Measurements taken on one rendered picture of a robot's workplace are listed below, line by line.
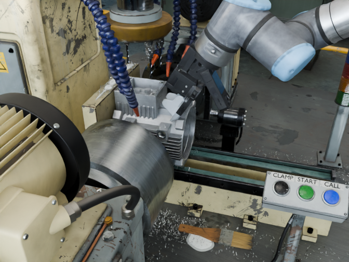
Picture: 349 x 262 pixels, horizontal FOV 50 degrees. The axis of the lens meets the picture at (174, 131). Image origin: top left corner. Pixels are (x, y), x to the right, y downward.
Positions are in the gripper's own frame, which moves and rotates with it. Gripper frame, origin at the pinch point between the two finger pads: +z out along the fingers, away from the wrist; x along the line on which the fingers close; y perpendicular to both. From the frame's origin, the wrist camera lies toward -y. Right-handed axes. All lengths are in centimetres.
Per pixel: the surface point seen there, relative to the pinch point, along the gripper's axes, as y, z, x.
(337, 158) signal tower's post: -57, 0, -37
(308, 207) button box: -31.8, -13.7, 19.5
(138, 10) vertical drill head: 21.9, -18.3, -2.1
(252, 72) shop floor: -53, 97, -294
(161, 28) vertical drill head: 15.2, -18.0, -1.8
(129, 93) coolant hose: 12.2, -7.7, 13.4
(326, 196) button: -33.5, -17.1, 17.5
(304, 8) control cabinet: -56, 21, -318
